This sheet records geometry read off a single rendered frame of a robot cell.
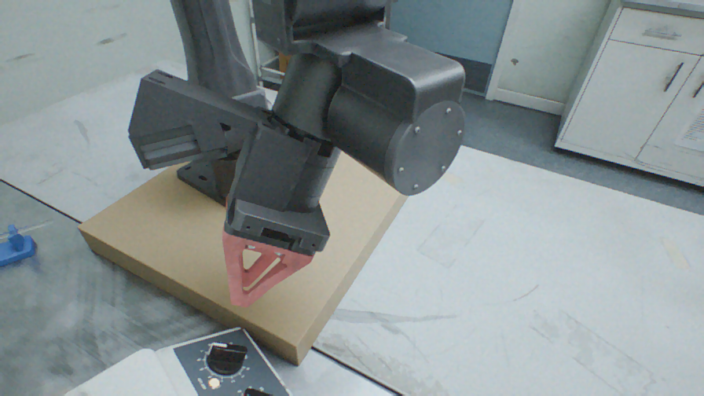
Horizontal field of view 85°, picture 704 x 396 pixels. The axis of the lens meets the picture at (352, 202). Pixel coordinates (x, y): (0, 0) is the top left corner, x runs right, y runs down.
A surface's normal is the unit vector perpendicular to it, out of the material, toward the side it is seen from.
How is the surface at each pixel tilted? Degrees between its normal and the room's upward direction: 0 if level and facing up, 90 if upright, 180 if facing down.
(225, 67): 77
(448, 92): 88
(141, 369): 0
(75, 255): 0
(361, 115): 60
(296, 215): 30
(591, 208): 0
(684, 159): 90
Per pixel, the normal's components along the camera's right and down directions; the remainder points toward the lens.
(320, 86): -0.11, 0.30
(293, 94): -0.47, 0.09
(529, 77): -0.47, 0.58
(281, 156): 0.21, 0.43
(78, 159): 0.04, -0.75
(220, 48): 0.62, 0.36
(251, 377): 0.40, -0.86
